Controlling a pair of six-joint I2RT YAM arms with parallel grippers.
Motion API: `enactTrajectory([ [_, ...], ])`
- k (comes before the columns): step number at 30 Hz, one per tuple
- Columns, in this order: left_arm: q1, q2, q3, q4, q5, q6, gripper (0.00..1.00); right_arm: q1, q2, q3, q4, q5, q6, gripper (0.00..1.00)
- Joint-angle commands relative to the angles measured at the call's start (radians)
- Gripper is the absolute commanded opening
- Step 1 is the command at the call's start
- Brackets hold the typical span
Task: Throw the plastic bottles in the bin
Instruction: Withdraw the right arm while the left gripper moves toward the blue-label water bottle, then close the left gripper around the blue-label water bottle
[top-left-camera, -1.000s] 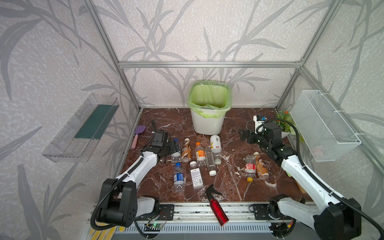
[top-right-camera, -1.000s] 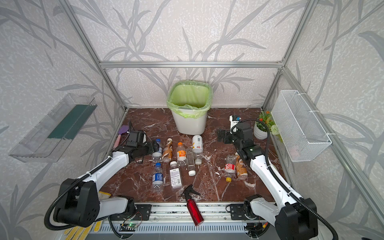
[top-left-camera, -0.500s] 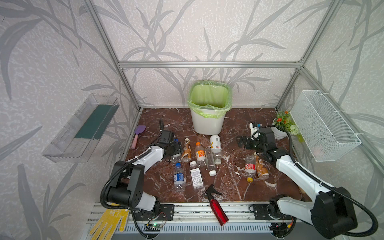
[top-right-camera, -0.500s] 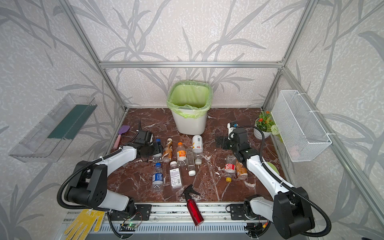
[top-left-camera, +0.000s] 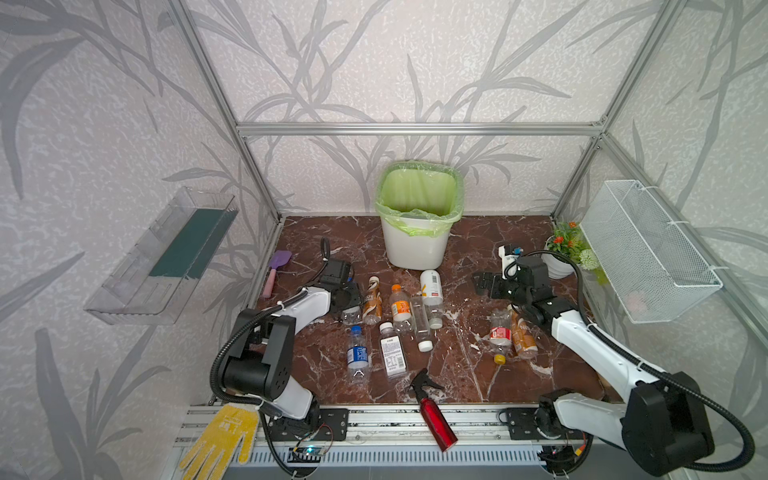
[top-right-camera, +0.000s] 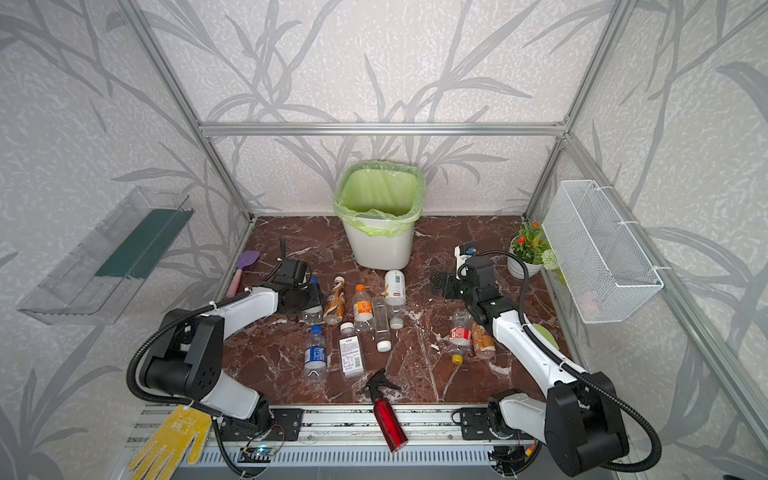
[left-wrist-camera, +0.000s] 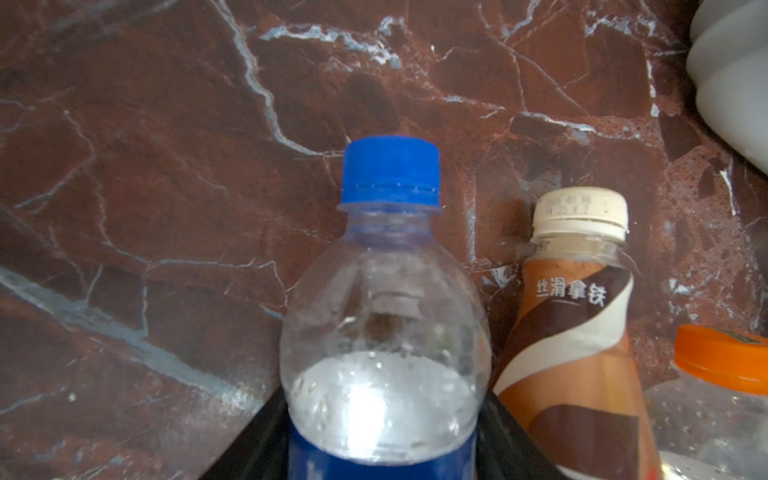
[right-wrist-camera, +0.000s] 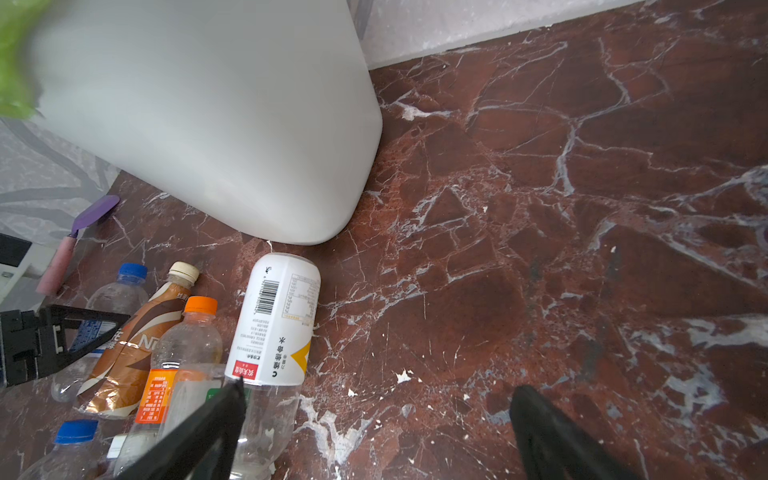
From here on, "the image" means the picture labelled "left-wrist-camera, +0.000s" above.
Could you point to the blue cap bottle row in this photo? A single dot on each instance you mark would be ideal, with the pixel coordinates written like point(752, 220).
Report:
point(385, 352)

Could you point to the orange cap clear bottle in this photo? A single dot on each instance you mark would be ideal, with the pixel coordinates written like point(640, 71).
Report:
point(711, 421)

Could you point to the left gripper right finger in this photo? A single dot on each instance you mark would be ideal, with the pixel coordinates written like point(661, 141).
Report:
point(504, 449)

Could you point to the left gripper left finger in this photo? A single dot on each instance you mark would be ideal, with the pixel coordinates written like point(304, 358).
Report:
point(260, 451)

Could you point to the brown coffee bottle cream cap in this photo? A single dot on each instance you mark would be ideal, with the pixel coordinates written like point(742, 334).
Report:
point(567, 373)

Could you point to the white waste bin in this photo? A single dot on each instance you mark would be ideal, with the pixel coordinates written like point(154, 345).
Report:
point(728, 65)

